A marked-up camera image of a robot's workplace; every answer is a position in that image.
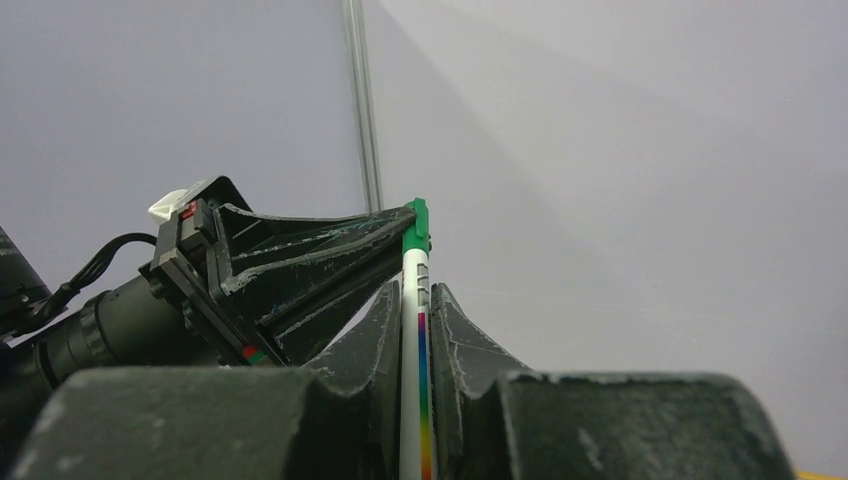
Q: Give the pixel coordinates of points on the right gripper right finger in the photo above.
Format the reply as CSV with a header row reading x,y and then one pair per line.
x,y
496,418

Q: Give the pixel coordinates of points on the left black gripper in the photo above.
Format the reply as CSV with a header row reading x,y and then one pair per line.
x,y
321,270

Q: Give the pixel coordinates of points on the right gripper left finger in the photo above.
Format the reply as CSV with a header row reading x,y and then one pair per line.
x,y
336,417

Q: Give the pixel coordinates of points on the green marker cap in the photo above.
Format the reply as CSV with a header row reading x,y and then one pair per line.
x,y
417,236

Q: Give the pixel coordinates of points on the yellow framed whiteboard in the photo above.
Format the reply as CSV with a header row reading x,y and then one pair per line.
x,y
806,475

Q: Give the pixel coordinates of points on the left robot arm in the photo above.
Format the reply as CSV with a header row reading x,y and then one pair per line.
x,y
104,316

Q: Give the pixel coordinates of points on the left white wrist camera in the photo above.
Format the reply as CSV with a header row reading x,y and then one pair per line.
x,y
162,209

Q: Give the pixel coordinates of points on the left aluminium frame post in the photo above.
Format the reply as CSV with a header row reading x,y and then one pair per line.
x,y
353,14

